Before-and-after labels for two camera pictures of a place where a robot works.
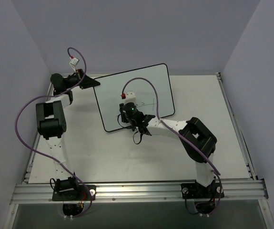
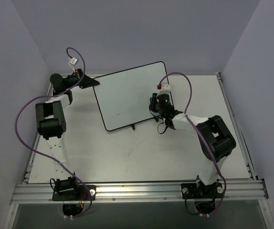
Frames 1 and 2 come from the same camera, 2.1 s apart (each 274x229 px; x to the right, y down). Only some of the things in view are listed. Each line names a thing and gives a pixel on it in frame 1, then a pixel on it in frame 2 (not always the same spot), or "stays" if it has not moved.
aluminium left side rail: x=25 y=179 stays
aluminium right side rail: x=250 y=171 stays
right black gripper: x=122 y=112 to x=154 y=102
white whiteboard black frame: x=109 y=94 stays
